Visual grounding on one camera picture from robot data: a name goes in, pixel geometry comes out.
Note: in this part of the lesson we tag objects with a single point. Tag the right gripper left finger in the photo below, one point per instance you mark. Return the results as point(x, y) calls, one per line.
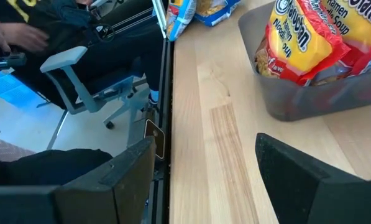
point(123, 193)

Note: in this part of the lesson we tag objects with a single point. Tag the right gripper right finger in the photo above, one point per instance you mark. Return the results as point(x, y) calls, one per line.
point(297, 193)

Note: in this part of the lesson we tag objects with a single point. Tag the grey plastic bin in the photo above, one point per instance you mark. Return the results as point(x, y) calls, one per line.
point(297, 102)

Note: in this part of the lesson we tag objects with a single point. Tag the light blue Maruchan ramen pack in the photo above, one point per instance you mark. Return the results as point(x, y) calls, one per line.
point(179, 18)

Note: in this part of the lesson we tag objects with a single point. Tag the grey office chair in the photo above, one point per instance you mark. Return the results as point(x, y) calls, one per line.
point(79, 90)

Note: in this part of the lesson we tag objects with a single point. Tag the person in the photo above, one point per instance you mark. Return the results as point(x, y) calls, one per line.
point(117, 46)

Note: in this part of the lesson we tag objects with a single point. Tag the grey handheld device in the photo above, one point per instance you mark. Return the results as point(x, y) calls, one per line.
point(8, 60)

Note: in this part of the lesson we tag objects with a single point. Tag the person's hand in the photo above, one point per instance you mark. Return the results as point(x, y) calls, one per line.
point(20, 35)

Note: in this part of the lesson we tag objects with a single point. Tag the brown frame plate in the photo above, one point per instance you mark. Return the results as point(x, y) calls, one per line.
point(158, 146)

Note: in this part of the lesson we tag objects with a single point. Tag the black aluminium table frame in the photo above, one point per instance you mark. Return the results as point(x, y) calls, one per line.
point(165, 93)

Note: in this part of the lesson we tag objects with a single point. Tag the silver frame bracket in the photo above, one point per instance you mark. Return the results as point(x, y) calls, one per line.
point(159, 18)

